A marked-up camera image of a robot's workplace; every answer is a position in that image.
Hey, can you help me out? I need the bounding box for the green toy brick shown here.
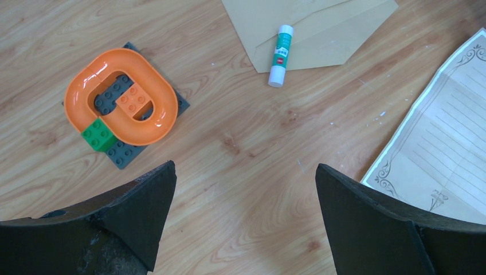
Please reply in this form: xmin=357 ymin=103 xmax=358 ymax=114
xmin=81 ymin=118 xmax=118 ymax=152

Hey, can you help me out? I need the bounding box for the orange toy track loop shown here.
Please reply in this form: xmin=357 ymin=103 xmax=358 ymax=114
xmin=64 ymin=48 xmax=178 ymax=146

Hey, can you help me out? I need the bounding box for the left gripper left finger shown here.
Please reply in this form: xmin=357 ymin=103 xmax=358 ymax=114
xmin=1 ymin=161 xmax=177 ymax=274

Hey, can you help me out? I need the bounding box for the brown paper envelope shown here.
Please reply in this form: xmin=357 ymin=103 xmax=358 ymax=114
xmin=223 ymin=0 xmax=398 ymax=73

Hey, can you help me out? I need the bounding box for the orange toy brick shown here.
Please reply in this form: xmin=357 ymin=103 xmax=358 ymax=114
xmin=115 ymin=83 xmax=153 ymax=121

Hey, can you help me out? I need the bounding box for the white green glue stick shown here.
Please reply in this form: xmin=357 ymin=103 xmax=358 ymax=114
xmin=268 ymin=25 xmax=293 ymax=88

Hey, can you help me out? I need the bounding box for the letter paper sheet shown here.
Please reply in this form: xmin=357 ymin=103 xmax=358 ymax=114
xmin=362 ymin=29 xmax=485 ymax=224

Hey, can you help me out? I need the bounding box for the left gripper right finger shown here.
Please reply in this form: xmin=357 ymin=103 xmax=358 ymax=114
xmin=315 ymin=164 xmax=485 ymax=274

